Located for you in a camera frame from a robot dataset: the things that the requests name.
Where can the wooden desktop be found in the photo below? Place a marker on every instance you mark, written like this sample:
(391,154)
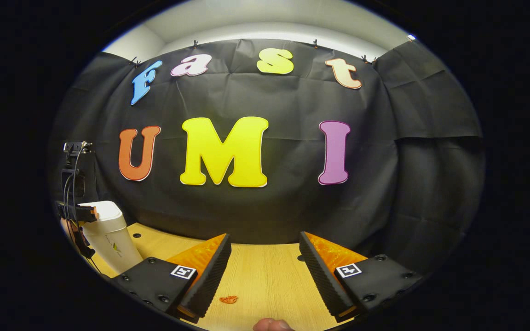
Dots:
(265,276)

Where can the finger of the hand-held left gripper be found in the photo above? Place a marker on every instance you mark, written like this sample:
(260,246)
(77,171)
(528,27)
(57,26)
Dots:
(76,213)

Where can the white desktop garbage bin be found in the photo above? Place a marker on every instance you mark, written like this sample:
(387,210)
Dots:
(108,239)

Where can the orange paper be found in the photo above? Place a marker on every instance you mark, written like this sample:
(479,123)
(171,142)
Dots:
(228,299)

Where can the black backdrop cloth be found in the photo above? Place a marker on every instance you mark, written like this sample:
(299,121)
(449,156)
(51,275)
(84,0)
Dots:
(292,151)

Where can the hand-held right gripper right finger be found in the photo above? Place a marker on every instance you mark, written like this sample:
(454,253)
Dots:
(322,276)

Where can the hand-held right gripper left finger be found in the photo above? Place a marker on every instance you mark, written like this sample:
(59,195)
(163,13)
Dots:
(210,276)

